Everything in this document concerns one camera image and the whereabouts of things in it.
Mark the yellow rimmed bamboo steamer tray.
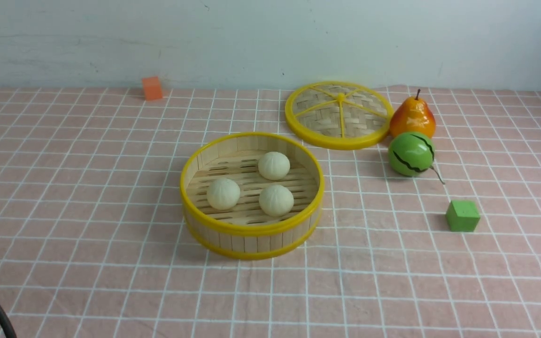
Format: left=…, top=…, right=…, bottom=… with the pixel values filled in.
left=180, top=132, right=325, bottom=260

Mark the yellow rimmed woven steamer lid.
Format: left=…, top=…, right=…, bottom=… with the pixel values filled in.
left=284, top=81, right=394, bottom=151

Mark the green toy watermelon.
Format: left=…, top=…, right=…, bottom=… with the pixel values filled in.
left=388, top=132, right=445, bottom=184

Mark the orange cube block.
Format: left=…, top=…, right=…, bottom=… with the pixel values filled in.
left=141, top=76, right=164, bottom=102

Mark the orange yellow toy pear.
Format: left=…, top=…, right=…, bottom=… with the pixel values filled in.
left=389, top=89, right=436, bottom=138

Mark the green cube block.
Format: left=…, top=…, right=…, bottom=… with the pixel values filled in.
left=445, top=200, right=481, bottom=232

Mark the pink checkered tablecloth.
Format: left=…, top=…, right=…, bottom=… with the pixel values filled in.
left=0, top=88, right=541, bottom=338

